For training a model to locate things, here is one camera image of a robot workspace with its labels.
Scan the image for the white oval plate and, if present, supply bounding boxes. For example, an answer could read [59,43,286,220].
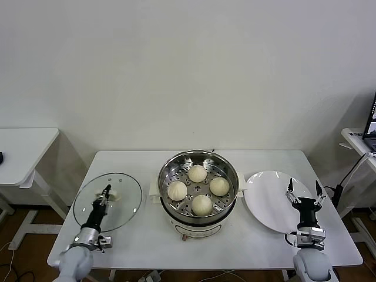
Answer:
[244,170,318,235]

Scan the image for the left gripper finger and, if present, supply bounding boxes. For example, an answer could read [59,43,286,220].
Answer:
[93,184,111,206]
[99,188,114,208]

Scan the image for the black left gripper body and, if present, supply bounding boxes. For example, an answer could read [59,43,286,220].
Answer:
[81,204,108,231]

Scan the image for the black power adapter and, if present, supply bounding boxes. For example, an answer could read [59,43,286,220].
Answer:
[324,184,344,210]

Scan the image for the round glass pot lid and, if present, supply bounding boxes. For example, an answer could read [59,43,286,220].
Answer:
[73,172,143,233]

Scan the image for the white steamed baozi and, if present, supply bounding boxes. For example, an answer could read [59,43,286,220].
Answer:
[167,181,188,201]
[187,164,207,183]
[192,194,213,217]
[209,177,230,197]

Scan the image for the white laptop cable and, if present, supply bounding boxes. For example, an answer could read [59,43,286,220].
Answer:
[342,152,376,189]

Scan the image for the white floor cable with plug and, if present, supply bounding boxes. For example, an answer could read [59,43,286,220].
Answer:
[0,241,18,282]

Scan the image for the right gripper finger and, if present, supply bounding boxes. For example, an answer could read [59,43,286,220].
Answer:
[313,180,327,207]
[285,177,302,206]

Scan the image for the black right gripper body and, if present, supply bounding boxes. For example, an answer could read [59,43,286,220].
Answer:
[293,198,321,229]

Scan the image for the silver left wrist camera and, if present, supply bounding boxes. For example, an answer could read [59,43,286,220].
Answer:
[95,234,114,251]

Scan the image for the white floor power strip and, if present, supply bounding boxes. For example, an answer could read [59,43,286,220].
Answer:
[137,270,161,282]

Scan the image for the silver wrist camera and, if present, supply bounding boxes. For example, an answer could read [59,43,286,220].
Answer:
[296,229,327,250]
[95,234,114,251]

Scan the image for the white side table with laptop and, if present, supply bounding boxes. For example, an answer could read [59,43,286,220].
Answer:
[337,128,376,244]

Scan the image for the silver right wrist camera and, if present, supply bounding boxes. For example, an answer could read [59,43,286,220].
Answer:
[296,229,327,250]

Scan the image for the stainless steel steamer basket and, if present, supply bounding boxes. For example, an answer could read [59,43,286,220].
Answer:
[157,150,239,220]

